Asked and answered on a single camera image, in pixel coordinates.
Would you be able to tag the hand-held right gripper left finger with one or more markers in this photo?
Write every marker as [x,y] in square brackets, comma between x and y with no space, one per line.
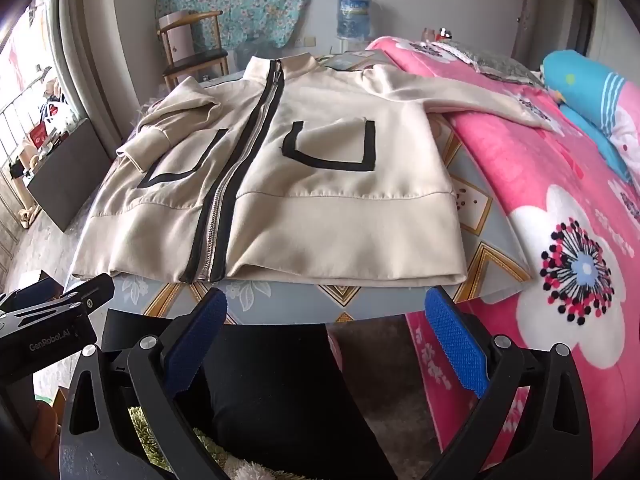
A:
[200,340]

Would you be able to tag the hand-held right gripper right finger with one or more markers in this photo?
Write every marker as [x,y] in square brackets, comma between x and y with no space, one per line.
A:
[455,345]

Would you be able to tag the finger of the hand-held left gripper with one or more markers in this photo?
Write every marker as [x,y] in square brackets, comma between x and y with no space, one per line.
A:
[35,287]
[92,290]

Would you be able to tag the cream zip jacket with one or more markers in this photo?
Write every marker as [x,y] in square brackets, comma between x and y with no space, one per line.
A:
[325,185]

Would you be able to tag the beige shoe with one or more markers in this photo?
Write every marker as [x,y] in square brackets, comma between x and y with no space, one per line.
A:
[26,216]

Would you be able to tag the green fuzzy garment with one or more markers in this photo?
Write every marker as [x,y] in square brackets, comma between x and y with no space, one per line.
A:
[150,430]

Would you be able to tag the person's black pants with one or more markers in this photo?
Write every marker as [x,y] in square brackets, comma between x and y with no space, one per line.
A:
[290,400]

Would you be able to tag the dark low cabinet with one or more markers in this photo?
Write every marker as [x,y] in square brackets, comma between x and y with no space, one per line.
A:
[70,180]

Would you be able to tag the fruit print tablecloth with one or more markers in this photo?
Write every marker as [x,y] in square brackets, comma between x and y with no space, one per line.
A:
[480,210]

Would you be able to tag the red box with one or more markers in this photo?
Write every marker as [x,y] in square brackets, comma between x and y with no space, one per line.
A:
[38,136]

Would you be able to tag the window railing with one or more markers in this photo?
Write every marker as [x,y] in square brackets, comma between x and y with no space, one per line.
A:
[10,125]

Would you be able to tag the white bag with red print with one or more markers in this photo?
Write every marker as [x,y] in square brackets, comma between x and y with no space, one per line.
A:
[57,115]

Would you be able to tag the pink floral blanket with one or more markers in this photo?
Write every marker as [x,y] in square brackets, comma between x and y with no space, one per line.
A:
[550,185]

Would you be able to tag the grey curtain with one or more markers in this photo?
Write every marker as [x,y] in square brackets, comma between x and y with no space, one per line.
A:
[100,60]

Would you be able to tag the wooden chair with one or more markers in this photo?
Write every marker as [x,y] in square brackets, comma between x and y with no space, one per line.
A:
[197,57]

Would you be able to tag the pale pink roll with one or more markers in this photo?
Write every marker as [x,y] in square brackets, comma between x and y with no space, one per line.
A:
[177,45]

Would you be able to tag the blue plush pillow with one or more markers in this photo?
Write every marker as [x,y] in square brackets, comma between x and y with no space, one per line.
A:
[575,80]

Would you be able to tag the red jar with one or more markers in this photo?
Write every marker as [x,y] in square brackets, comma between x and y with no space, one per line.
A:
[444,34]

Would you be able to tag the pink bottle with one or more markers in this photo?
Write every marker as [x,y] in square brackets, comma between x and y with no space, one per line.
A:
[428,34]

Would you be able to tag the blue water jug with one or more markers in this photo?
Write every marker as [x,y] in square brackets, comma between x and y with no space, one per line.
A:
[354,15]

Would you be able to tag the door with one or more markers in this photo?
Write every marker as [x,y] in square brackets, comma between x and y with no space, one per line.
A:
[560,15]

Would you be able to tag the wall socket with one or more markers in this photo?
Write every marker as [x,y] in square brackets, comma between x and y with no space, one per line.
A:
[310,41]

